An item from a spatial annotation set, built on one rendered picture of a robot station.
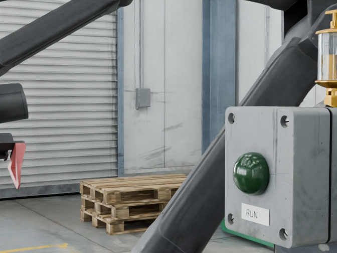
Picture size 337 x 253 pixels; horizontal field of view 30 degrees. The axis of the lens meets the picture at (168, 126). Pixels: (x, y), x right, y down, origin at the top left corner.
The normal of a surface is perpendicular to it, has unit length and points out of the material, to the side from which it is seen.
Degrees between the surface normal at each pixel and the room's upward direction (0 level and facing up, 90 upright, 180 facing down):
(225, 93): 90
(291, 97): 76
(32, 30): 70
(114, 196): 90
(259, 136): 90
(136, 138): 90
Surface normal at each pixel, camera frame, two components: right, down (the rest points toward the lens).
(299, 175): 0.50, 0.04
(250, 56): -0.87, 0.03
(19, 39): 0.25, -0.29
